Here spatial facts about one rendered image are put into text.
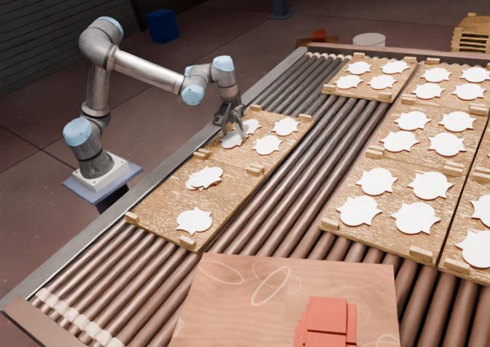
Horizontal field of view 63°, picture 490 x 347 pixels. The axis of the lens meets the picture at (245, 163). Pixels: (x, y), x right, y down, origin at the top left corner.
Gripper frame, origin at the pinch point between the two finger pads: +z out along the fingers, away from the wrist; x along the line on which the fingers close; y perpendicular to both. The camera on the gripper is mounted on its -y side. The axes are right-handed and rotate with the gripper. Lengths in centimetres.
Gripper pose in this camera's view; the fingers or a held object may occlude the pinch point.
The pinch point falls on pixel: (233, 138)
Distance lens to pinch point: 173.2
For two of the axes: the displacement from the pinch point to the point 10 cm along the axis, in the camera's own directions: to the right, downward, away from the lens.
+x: -8.1, -2.3, 5.4
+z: 1.4, 8.2, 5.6
